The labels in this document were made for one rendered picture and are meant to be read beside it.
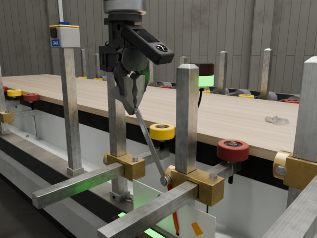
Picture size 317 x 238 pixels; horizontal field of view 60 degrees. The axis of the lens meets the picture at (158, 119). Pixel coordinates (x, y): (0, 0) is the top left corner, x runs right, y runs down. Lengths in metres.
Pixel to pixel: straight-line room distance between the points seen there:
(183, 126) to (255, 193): 0.32
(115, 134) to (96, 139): 0.50
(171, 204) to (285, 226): 0.27
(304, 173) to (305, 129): 0.07
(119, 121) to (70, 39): 0.33
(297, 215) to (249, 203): 0.49
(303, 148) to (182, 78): 0.27
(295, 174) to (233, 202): 0.39
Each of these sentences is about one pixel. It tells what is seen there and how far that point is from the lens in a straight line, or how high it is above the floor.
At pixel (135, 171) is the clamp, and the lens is 0.77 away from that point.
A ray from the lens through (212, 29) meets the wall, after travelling 4.85.
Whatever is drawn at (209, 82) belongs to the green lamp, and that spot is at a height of 1.07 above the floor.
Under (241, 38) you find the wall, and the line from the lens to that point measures 4.88.
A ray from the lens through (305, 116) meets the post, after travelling 0.48.
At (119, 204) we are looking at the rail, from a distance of 0.86.
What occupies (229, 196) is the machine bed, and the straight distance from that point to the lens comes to 0.87.
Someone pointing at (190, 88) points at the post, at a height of 1.06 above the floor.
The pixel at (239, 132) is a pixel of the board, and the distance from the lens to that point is 0.87.
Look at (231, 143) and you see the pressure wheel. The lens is 0.73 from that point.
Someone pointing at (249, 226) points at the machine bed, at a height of 0.65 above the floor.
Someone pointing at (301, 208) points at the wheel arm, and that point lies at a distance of 0.38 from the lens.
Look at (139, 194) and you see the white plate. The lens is 0.77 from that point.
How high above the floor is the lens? 1.14
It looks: 14 degrees down
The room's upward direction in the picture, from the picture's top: straight up
